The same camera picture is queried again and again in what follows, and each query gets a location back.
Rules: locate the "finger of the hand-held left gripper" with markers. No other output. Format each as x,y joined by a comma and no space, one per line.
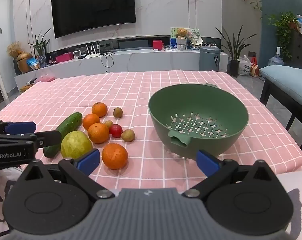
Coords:
49,138
21,127

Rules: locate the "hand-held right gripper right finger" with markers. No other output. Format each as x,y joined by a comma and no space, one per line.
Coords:
207,162

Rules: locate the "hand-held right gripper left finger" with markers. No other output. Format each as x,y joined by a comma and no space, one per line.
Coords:
87,161

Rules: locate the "yellow-green guava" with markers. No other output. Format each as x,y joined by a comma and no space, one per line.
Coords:
74,145

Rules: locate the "green cucumber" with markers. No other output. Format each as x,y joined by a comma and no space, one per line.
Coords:
68,123

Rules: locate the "orange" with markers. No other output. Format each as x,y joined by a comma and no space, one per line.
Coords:
114,156
98,132
99,109
90,121

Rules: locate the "red tomato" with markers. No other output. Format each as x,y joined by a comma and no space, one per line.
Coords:
115,130

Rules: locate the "brown longan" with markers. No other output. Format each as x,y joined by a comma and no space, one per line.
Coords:
128,135
118,112
109,123

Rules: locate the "green colander bowl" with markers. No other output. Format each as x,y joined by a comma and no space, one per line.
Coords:
165,100

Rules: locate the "blue snack bag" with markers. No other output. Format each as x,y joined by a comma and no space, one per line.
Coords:
33,63

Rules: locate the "brown gourd-shaped vase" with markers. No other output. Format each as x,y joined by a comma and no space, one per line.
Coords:
23,62

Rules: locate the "dried plant bunch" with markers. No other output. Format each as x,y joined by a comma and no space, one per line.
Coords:
13,49

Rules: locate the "pink box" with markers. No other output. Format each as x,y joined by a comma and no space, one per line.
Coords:
64,57

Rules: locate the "long-leaf plant in glass vase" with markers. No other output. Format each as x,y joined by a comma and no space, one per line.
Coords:
41,47

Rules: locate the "small white desk clock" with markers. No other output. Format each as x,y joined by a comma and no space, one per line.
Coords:
77,54

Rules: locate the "white patterned cloth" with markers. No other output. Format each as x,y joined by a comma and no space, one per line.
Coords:
295,180

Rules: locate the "pink checkered tablecloth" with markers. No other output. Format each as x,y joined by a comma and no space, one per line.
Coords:
141,85

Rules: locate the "white router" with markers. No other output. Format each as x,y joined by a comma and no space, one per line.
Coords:
91,53

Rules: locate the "long-leaf potted plant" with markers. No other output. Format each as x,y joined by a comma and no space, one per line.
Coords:
234,66

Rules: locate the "white plastic bag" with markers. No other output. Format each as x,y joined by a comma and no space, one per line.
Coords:
244,66

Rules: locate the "grey trash can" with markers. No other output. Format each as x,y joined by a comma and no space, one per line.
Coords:
209,58

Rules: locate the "red and orange bag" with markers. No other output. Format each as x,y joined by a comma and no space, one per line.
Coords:
254,68

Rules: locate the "light blue cushion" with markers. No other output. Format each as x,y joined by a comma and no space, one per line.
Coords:
288,82

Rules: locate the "white marble television console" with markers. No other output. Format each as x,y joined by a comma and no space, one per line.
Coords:
141,60

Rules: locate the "white tray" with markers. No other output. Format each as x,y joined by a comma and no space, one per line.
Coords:
172,49

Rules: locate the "white ceramic basket pot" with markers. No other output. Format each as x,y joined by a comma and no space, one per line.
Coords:
182,44

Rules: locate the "blue water jug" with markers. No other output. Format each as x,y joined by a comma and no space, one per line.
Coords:
276,60

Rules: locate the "white patterned cap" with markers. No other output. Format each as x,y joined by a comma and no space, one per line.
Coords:
195,38

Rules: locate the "red box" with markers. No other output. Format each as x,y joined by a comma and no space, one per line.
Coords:
157,45

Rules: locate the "brown teddy bear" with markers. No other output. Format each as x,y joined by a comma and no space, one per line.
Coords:
181,33

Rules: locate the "green printed card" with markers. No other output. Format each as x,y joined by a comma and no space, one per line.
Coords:
172,33

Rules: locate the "black flat-screen television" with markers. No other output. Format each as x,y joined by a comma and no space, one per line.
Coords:
93,7

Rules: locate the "dark cabinet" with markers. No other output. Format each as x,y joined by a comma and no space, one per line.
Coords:
300,47

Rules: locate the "green pothos plant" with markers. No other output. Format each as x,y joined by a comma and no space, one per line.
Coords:
283,27

